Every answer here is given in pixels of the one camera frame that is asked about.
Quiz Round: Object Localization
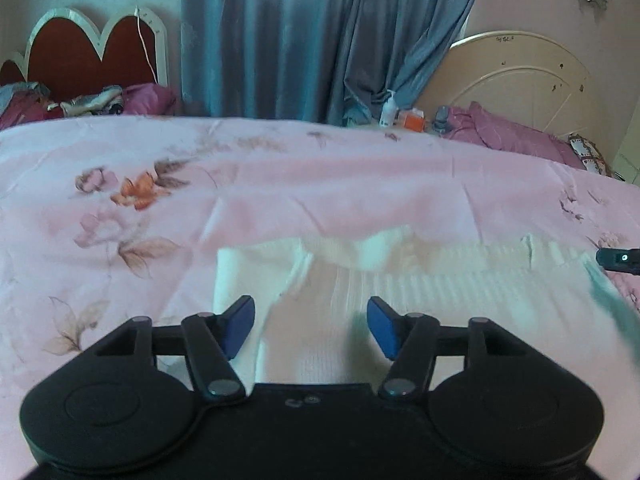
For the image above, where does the white cord on headboard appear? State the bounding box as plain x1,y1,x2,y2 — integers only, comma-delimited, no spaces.
134,5,157,83

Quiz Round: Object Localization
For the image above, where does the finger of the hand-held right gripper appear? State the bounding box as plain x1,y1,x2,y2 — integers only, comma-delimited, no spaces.
596,247,640,276

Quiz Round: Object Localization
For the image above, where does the white pump bottle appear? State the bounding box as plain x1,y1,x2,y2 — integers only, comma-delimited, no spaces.
378,89,398,128

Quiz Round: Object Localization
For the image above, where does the cream round headboard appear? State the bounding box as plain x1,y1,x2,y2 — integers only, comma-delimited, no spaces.
415,31,598,146

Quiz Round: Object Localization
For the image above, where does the white knit sweater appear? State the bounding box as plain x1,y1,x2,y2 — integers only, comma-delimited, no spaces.
212,225,640,396

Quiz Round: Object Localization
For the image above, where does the blue-grey wide curtain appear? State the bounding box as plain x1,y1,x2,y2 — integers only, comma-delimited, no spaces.
180,0,493,126

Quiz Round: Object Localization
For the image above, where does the purple crumpled cloth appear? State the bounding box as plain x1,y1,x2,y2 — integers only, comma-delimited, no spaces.
122,83,178,116

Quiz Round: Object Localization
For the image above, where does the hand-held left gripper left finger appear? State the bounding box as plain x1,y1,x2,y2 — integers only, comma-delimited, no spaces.
94,295,257,404

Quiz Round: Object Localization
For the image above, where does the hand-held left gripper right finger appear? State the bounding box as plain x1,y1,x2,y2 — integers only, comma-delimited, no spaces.
366,296,523,402

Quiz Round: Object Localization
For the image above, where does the pink floral bedsheet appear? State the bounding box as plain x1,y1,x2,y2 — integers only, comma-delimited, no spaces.
0,115,640,461

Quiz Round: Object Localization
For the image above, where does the purple pillow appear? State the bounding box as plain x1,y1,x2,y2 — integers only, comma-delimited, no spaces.
442,101,588,171

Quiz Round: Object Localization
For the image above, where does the checked patterned pillow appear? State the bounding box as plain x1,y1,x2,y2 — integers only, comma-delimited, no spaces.
567,132,613,177

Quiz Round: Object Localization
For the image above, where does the red scalloped headboard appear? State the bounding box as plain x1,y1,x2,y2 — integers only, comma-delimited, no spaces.
0,7,168,103

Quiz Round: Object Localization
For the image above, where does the patterned crumpled cloth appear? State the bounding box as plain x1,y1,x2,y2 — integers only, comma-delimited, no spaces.
47,85,123,117

